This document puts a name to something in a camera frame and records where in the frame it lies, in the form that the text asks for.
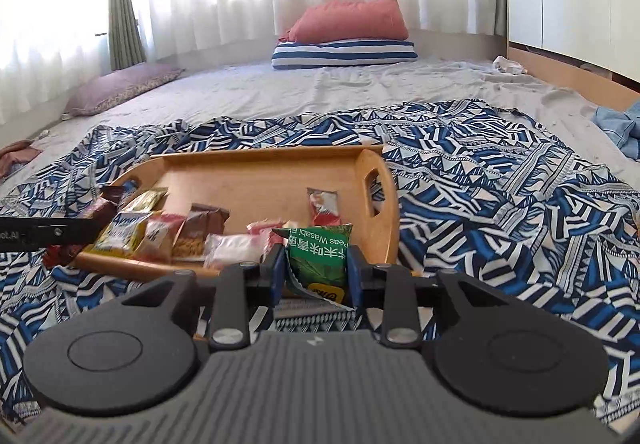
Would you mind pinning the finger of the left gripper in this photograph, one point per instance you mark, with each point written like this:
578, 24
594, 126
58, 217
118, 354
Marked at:
22, 234

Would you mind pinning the grey bed sheet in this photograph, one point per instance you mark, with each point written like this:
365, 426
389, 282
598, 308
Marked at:
258, 91

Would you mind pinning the blue white striped pillow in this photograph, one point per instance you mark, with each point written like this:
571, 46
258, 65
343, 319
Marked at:
296, 56

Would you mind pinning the white clear snack packet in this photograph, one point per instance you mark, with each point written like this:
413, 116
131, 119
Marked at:
222, 250

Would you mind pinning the pink white snack packet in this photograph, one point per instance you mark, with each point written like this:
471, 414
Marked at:
159, 237

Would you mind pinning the dark red snack packet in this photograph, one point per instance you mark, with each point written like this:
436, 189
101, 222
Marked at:
99, 215

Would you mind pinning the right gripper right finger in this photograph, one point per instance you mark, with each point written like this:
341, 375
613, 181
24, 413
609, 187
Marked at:
390, 288

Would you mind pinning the grey green drape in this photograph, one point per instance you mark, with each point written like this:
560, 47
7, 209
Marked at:
123, 36

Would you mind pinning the light blue clothing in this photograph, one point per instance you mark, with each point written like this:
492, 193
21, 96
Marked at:
622, 127

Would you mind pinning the brown cracker snack packet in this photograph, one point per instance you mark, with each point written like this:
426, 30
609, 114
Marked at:
203, 220

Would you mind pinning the green wasabi peas packet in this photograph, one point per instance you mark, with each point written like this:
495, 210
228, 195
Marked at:
317, 259

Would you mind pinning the purple floral pillow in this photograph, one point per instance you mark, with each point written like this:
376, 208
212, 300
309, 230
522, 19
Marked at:
111, 90

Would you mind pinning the red white long snack bar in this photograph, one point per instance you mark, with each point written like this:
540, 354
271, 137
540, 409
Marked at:
323, 206

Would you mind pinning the red pink pillow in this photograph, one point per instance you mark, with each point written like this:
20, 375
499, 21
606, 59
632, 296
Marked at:
377, 19

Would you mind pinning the gold foil snack packet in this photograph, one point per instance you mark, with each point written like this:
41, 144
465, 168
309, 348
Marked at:
146, 201

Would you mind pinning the blue white patterned blanket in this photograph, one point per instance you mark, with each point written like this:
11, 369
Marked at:
482, 190

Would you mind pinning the red Biscoff biscuit packet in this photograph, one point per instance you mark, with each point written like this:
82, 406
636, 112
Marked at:
266, 231

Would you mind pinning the yellow American snack packet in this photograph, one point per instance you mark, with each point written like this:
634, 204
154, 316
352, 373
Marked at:
122, 235

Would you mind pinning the brown cloth on bed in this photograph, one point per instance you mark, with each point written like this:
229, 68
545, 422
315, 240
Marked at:
15, 154

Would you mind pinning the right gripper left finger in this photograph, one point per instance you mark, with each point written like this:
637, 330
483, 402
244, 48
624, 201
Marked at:
239, 289

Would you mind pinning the white crumpled cloth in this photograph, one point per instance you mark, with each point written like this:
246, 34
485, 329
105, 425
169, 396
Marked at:
508, 66

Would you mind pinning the wooden serving tray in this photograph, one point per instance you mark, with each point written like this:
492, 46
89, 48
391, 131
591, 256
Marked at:
256, 184

